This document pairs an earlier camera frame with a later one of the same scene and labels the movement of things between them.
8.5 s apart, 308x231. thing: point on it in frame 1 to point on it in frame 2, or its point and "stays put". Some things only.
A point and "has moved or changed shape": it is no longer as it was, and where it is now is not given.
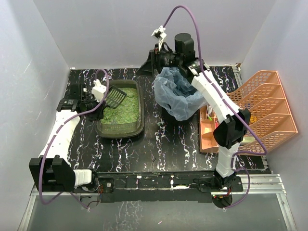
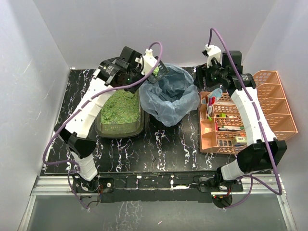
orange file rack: x=271 y=121 stays put
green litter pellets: x=128 y=112 stays put
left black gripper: x=96 y=109 to x=149 y=76
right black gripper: x=153 y=61 to x=202 y=75
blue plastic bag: x=177 y=95 has moved or changed shape
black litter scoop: x=115 y=96 to x=163 y=71
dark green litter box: x=127 y=120 stays put
